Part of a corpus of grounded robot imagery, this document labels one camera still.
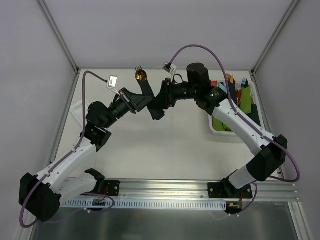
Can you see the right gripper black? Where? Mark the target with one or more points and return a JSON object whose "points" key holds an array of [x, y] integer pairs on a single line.
{"points": [[165, 93]]}

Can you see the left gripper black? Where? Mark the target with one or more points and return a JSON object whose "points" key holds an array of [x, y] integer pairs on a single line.
{"points": [[129, 100]]}

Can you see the dark navy paper napkin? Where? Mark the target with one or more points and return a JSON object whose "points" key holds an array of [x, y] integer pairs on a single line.
{"points": [[146, 89]]}

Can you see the iridescent rainbow fork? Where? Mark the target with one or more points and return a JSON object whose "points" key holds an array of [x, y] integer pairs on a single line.
{"points": [[138, 68]]}

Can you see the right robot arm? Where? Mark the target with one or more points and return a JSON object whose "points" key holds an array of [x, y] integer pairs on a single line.
{"points": [[268, 150]]}

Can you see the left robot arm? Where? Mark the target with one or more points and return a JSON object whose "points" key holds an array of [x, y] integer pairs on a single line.
{"points": [[42, 194]]}

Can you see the light blue napkin roll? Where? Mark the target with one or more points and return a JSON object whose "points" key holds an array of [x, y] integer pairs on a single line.
{"points": [[222, 86]]}

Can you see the middle green napkin roll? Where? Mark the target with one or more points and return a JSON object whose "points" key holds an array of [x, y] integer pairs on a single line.
{"points": [[226, 128]]}

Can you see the dark navy napkin roll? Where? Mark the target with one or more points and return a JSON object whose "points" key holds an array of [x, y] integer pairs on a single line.
{"points": [[232, 91]]}

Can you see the tall green napkin roll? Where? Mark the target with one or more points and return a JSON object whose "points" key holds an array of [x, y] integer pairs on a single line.
{"points": [[245, 100]]}

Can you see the black napkin roll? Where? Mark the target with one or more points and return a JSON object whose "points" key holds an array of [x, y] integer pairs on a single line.
{"points": [[254, 115]]}

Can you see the large white storage bin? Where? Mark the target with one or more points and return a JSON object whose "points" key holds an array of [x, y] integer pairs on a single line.
{"points": [[254, 100]]}

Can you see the blue fork in bin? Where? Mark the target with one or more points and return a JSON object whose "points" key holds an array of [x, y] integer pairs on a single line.
{"points": [[244, 83]]}

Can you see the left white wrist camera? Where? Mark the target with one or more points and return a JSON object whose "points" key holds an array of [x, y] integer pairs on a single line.
{"points": [[112, 82]]}

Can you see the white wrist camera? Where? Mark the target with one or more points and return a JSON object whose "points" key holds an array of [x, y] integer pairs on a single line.
{"points": [[112, 82], [169, 68]]}

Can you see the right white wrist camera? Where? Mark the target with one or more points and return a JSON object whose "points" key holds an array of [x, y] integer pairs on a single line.
{"points": [[169, 68]]}

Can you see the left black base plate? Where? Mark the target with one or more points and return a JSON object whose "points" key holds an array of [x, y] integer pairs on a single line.
{"points": [[111, 188]]}

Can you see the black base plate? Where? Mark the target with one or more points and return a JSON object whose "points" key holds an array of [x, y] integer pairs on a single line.
{"points": [[111, 188], [221, 190]]}

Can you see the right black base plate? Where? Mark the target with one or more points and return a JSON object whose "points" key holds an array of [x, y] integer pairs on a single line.
{"points": [[221, 190]]}

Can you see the white slotted cable duct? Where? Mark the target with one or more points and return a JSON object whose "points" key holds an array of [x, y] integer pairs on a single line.
{"points": [[153, 204]]}

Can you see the aluminium mounting rail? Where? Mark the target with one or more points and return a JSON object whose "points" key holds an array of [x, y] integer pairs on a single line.
{"points": [[161, 189]]}

